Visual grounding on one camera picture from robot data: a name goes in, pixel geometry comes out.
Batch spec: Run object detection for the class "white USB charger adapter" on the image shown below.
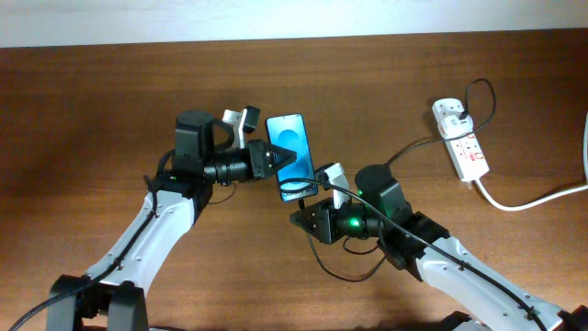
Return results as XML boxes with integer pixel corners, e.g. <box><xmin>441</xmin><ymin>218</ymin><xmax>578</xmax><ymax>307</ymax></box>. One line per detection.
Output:
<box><xmin>439</xmin><ymin>115</ymin><xmax>473</xmax><ymax>139</ymax></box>

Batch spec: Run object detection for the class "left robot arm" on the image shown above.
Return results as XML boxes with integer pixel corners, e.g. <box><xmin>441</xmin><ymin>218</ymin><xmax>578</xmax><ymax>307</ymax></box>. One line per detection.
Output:
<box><xmin>46</xmin><ymin>110</ymin><xmax>296</xmax><ymax>330</ymax></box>

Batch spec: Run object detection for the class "white power strip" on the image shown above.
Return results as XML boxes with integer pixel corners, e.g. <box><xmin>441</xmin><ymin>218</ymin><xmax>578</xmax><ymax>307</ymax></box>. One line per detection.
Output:
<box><xmin>432</xmin><ymin>98</ymin><xmax>490</xmax><ymax>182</ymax></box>

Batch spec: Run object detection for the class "black USB charging cable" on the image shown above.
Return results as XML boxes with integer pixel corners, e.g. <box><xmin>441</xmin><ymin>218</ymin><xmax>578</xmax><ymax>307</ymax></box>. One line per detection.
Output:
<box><xmin>277</xmin><ymin>77</ymin><xmax>497</xmax><ymax>203</ymax></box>

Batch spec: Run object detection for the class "blue Galaxy smartphone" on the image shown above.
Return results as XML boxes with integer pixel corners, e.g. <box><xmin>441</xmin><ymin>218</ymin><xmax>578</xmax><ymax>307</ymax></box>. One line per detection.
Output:
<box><xmin>265</xmin><ymin>112</ymin><xmax>320</xmax><ymax>203</ymax></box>

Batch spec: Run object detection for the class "white power strip cord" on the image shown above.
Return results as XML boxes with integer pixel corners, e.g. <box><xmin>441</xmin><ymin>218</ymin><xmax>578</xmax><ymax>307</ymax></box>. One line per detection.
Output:
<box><xmin>472</xmin><ymin>109</ymin><xmax>588</xmax><ymax>212</ymax></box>

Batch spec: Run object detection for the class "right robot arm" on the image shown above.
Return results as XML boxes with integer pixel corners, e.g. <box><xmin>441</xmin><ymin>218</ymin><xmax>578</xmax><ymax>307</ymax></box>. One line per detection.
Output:
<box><xmin>290</xmin><ymin>165</ymin><xmax>587</xmax><ymax>330</ymax></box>

